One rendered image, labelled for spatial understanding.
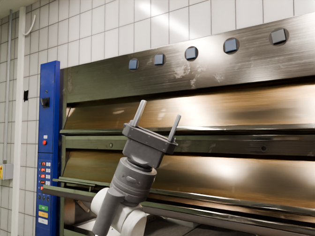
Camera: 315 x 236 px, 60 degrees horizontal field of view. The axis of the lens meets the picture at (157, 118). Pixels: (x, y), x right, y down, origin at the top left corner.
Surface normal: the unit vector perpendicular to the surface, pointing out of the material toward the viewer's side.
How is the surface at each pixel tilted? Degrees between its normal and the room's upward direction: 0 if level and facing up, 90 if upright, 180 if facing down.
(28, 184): 90
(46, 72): 90
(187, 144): 90
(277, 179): 70
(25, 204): 90
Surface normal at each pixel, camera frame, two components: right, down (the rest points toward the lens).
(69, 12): -0.56, -0.06
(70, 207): 0.83, -0.04
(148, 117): -0.53, -0.40
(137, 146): -0.12, 0.06
